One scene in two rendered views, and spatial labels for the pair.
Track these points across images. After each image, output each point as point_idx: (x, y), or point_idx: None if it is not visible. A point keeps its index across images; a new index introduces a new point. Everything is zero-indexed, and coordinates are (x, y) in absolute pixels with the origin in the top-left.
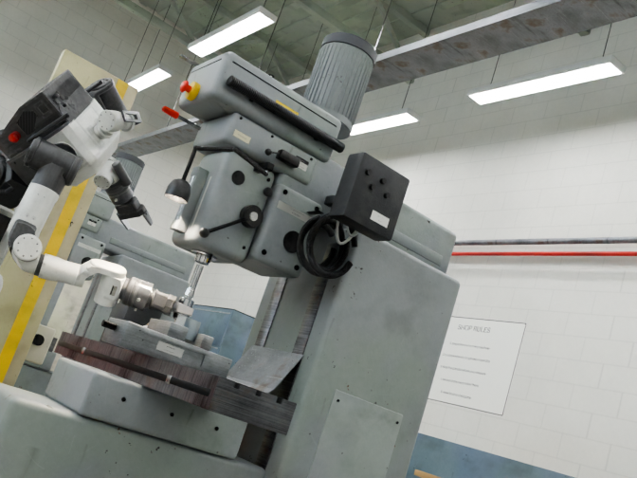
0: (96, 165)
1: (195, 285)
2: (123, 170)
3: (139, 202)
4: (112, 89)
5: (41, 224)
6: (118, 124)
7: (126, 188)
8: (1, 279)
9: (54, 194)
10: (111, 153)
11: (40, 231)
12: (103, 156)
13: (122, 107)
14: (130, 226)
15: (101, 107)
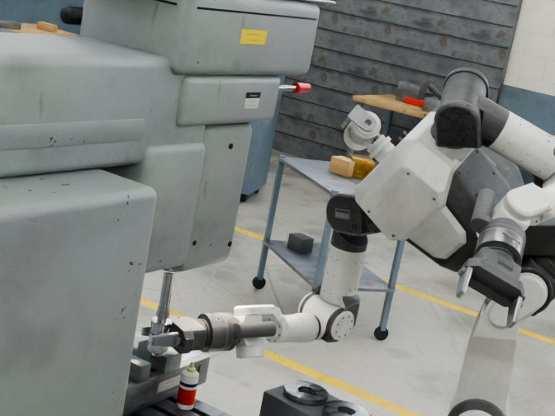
0: (358, 199)
1: (159, 299)
2: (476, 201)
3: (481, 257)
4: (445, 84)
5: (322, 281)
6: (344, 135)
7: (479, 234)
8: (462, 413)
9: (329, 245)
10: (386, 176)
11: (322, 290)
12: (367, 184)
13: (440, 101)
14: (512, 319)
15: (423, 119)
